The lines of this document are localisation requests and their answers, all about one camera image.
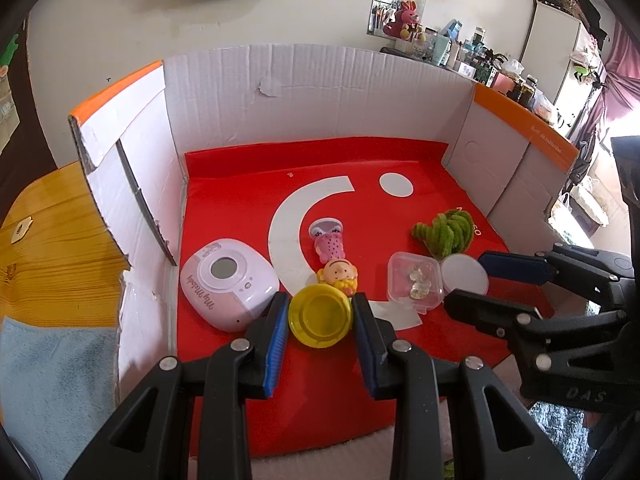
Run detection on green fuzzy toy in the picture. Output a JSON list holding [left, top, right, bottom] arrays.
[[411, 210, 476, 260]]

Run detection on white round lid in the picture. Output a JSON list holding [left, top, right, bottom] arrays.
[[440, 253, 490, 296]]

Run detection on pink curtain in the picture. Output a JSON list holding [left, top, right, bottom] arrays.
[[570, 20, 640, 161]]

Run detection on pink rounded gadget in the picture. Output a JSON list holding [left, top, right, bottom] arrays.
[[179, 239, 281, 333]]

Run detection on blue fluffy towel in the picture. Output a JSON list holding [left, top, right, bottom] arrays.
[[0, 317, 608, 480]]

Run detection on dark bags on cabinet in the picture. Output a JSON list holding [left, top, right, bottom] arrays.
[[535, 0, 608, 43]]

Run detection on orange cardboard box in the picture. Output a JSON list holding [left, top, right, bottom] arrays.
[[67, 42, 581, 461]]

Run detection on clear plastic bag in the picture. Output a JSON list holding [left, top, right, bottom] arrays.
[[0, 67, 22, 156]]

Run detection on white cabinet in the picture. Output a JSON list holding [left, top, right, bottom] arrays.
[[520, 2, 608, 108]]

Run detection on red printed liner sheet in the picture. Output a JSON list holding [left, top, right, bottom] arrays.
[[172, 136, 556, 458]]

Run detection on small wooden tag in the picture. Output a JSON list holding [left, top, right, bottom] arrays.
[[10, 216, 33, 245]]

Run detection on white basket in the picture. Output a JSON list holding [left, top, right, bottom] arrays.
[[570, 177, 613, 226]]

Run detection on row of bottles and jars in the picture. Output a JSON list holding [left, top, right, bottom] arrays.
[[382, 19, 558, 123]]

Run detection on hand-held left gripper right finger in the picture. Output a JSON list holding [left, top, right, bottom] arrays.
[[351, 293, 581, 480]]

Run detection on green spider toy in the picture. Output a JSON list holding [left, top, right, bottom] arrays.
[[572, 62, 603, 86]]

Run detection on clear square plastic box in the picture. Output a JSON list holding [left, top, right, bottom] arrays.
[[387, 251, 445, 310]]

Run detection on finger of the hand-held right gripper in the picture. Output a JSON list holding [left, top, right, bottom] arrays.
[[444, 288, 628, 356], [477, 244, 637, 311]]

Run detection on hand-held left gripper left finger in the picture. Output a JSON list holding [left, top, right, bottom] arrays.
[[65, 291, 291, 480]]

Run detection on pink plush doll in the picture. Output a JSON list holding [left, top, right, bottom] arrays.
[[382, 1, 421, 41]]

